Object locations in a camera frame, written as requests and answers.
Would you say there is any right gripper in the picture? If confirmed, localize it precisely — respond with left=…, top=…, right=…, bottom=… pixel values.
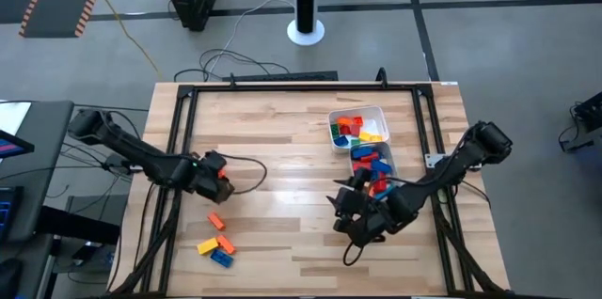
left=326, top=186, right=396, bottom=248

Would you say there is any dark grey desk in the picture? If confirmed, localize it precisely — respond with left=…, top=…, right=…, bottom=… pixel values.
left=0, top=100, right=75, bottom=244

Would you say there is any yellow floor cable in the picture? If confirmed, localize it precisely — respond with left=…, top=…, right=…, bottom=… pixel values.
left=74, top=0, right=175, bottom=83

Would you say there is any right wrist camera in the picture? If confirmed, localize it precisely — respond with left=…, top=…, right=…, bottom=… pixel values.
left=351, top=166, right=372, bottom=192

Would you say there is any black adapter box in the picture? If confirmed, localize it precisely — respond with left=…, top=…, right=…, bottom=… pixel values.
left=103, top=151, right=129, bottom=172

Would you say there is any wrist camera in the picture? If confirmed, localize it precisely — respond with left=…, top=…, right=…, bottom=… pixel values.
left=202, top=149, right=228, bottom=172
left=351, top=166, right=372, bottom=192

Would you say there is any yellow building block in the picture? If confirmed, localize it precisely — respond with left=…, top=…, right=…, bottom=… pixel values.
left=197, top=236, right=221, bottom=256

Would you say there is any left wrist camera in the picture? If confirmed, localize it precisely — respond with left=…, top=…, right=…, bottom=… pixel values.
left=202, top=149, right=228, bottom=172

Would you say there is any white paper sheet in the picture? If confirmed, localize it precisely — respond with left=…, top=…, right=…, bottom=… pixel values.
left=0, top=101, right=32, bottom=136

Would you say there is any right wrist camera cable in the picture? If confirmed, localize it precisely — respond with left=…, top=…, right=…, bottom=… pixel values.
left=341, top=241, right=364, bottom=267

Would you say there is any black power strip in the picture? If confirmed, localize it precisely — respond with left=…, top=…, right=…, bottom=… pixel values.
left=221, top=71, right=340, bottom=84

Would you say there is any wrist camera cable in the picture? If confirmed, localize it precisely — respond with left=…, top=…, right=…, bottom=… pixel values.
left=341, top=241, right=364, bottom=267
left=218, top=151, right=268, bottom=196

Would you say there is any black table frame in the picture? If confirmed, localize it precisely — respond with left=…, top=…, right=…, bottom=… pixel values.
left=107, top=67, right=518, bottom=299

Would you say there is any white floor cable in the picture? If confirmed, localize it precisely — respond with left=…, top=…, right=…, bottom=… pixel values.
left=206, top=0, right=295, bottom=82

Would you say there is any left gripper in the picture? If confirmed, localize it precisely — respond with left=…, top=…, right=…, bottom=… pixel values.
left=190, top=166, right=235, bottom=205

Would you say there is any white plastic bin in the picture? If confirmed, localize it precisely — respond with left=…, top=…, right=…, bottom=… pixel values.
left=327, top=104, right=391, bottom=155

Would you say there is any black floor cable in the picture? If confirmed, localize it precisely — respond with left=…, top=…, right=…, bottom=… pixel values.
left=172, top=47, right=292, bottom=83

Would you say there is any tablet screen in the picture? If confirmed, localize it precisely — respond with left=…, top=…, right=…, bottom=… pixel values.
left=0, top=128, right=36, bottom=160

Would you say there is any silver mounting bracket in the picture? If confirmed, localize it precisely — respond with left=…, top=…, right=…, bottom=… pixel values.
left=424, top=151, right=447, bottom=169

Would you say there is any grey plastic bin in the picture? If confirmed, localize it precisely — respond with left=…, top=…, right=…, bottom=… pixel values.
left=348, top=141, right=398, bottom=199

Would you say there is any keyboard with lit keys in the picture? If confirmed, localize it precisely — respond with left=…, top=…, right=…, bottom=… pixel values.
left=0, top=185, right=25, bottom=244

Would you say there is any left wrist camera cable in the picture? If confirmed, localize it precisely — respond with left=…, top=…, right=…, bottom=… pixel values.
left=218, top=151, right=268, bottom=196

